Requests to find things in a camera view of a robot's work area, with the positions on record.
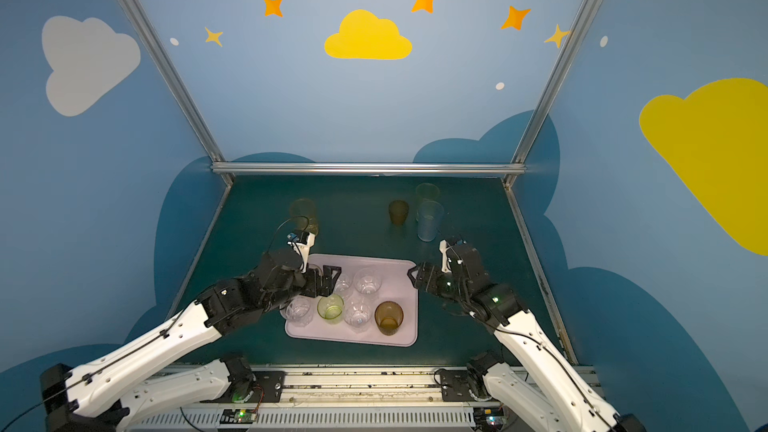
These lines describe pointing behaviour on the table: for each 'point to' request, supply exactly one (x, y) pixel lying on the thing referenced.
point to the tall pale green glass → (427, 191)
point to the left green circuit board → (239, 416)
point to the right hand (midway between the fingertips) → (422, 273)
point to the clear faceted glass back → (367, 282)
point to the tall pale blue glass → (428, 216)
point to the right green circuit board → (487, 418)
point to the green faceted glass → (330, 308)
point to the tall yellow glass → (303, 216)
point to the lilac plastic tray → (375, 303)
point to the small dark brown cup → (398, 211)
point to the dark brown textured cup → (388, 317)
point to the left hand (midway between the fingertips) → (331, 270)
